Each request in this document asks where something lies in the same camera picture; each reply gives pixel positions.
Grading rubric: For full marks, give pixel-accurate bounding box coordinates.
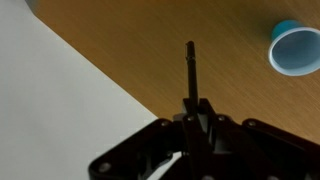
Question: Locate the blue paper cup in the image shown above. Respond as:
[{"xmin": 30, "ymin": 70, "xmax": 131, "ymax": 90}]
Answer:
[{"xmin": 267, "ymin": 19, "xmax": 320, "ymax": 77}]

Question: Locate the black pen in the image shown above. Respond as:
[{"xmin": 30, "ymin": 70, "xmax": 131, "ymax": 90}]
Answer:
[{"xmin": 184, "ymin": 40, "xmax": 200, "ymax": 103}]

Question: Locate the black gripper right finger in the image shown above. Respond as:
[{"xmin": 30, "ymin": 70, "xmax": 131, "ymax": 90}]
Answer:
[{"xmin": 197, "ymin": 97, "xmax": 320, "ymax": 180}]

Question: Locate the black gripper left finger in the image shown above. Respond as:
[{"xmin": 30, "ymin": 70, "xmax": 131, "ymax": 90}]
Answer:
[{"xmin": 87, "ymin": 98, "xmax": 201, "ymax": 180}]

